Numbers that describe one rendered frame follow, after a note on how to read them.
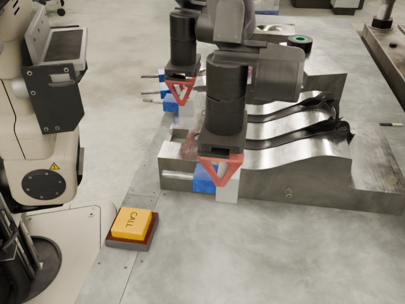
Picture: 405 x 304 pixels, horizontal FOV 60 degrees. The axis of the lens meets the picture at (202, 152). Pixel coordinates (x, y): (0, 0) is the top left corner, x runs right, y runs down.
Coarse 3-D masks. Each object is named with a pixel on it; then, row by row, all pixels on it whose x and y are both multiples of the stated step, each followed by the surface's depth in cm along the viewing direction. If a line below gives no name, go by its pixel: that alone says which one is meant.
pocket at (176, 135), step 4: (172, 128) 80; (176, 128) 80; (172, 132) 80; (176, 132) 80; (180, 132) 80; (184, 132) 80; (172, 136) 81; (176, 136) 81; (180, 136) 81; (184, 136) 80; (168, 140) 78; (172, 140) 80; (176, 140) 80; (180, 140) 80; (184, 140) 80
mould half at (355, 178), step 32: (192, 128) 79; (256, 128) 81; (288, 128) 76; (352, 128) 85; (160, 160) 72; (192, 160) 70; (256, 160) 71; (288, 160) 67; (320, 160) 65; (352, 160) 64; (384, 160) 75; (192, 192) 76; (256, 192) 73; (320, 192) 70; (352, 192) 69; (384, 192) 67
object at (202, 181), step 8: (200, 168) 59; (216, 168) 59; (224, 168) 57; (168, 176) 59; (176, 176) 59; (184, 176) 59; (192, 176) 59; (200, 176) 57; (208, 176) 57; (232, 176) 55; (192, 184) 57; (200, 184) 57; (208, 184) 57; (232, 184) 55; (208, 192) 58; (216, 192) 57; (224, 192) 57; (232, 192) 57; (216, 200) 58; (224, 200) 58; (232, 200) 58
